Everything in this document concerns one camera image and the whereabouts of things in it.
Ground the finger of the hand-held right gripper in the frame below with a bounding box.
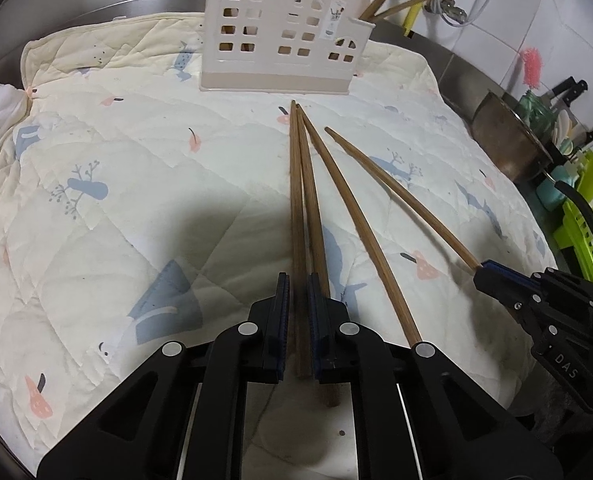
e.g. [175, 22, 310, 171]
[473, 273, 555, 342]
[475, 259, 593, 313]

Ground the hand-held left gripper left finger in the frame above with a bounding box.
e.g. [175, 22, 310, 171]
[36, 271, 291, 480]

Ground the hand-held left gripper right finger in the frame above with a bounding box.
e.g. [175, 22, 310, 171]
[307, 272, 563, 480]

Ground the beige plastic chopstick holder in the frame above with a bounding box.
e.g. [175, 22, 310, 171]
[199, 0, 377, 96]

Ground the teal plastic cup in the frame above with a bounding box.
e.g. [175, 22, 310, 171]
[535, 165, 580, 211]

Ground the stainless steel pot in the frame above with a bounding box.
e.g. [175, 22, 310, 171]
[471, 90, 553, 184]

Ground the white plastic spatula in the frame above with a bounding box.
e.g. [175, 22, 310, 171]
[551, 110, 577, 153]

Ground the green glass jar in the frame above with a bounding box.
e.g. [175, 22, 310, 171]
[517, 91, 552, 133]

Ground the cream quilted printed mat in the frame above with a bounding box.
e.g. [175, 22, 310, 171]
[0, 10, 560, 468]

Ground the pink bottle brush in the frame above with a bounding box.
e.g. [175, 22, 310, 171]
[521, 47, 545, 90]

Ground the metal water valve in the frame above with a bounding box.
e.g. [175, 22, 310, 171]
[429, 0, 470, 23]

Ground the black pot handle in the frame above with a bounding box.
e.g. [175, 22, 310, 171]
[554, 180, 593, 242]

